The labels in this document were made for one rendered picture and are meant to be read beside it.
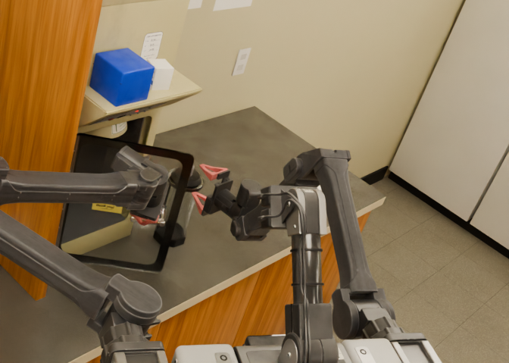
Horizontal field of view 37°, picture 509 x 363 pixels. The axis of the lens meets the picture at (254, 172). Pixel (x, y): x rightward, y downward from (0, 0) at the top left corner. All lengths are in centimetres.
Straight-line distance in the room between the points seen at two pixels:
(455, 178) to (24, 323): 332
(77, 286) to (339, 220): 57
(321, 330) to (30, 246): 51
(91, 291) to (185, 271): 96
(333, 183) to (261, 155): 131
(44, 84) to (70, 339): 64
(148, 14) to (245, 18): 111
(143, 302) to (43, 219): 67
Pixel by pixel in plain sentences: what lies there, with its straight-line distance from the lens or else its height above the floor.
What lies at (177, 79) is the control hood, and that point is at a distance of 200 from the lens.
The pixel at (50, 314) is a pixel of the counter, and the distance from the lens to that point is 206.
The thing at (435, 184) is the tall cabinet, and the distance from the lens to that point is 492.
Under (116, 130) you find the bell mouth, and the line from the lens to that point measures 206.
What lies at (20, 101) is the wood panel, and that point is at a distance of 190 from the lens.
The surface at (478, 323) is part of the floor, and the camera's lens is 427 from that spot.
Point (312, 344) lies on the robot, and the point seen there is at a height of 160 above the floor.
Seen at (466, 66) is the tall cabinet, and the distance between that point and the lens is 468.
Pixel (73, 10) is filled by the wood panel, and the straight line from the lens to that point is 168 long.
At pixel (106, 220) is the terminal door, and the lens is 205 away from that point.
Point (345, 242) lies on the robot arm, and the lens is 159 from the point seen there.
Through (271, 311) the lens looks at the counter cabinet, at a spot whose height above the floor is 56.
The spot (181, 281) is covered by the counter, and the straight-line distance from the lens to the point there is 224.
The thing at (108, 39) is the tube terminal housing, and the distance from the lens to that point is 185.
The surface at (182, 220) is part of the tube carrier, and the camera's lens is 229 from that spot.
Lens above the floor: 239
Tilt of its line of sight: 31 degrees down
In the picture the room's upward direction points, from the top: 19 degrees clockwise
